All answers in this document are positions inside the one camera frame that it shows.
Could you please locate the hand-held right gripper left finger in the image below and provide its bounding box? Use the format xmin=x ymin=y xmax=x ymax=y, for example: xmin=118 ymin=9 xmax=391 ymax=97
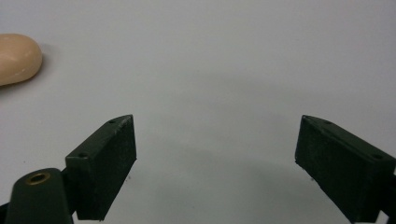
xmin=64 ymin=114 xmax=137 ymax=222

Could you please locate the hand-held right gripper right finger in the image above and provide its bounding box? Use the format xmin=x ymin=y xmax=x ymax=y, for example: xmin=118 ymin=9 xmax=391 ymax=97
xmin=294 ymin=114 xmax=396 ymax=224

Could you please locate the beige soap bar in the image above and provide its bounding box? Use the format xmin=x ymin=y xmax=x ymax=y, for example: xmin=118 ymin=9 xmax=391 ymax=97
xmin=0 ymin=33 xmax=44 ymax=87

